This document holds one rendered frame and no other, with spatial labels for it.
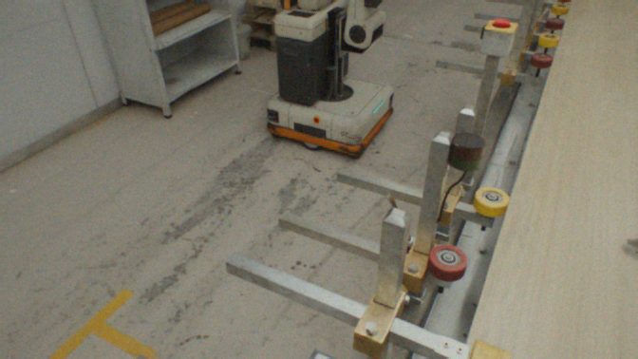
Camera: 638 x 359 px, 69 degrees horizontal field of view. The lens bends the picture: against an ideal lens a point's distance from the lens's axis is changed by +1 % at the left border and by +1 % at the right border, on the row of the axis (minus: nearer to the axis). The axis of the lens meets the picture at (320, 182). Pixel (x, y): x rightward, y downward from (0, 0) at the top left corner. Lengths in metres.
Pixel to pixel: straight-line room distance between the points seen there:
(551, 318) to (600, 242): 0.27
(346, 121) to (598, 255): 1.87
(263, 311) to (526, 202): 1.23
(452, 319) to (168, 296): 1.32
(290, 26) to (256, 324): 1.61
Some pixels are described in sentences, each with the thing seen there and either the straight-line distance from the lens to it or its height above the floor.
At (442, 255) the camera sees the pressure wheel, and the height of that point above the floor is 0.90.
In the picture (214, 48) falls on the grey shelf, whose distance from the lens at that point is 4.19.
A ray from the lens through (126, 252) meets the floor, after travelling 2.46.
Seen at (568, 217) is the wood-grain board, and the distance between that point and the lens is 1.22.
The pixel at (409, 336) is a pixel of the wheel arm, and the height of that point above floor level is 0.96.
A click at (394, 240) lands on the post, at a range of 0.71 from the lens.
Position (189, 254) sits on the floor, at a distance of 2.35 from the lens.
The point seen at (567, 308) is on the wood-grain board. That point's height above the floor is 0.90.
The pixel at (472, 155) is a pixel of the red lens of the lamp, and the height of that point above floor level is 1.16.
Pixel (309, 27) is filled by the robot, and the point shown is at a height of 0.78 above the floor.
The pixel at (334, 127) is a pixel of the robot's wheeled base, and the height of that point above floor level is 0.22.
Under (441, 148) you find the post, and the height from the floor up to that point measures 1.15.
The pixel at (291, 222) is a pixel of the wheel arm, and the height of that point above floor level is 0.86.
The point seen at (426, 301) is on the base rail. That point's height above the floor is 0.70.
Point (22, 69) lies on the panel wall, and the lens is 3.33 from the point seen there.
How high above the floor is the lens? 1.62
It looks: 37 degrees down
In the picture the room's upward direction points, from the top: straight up
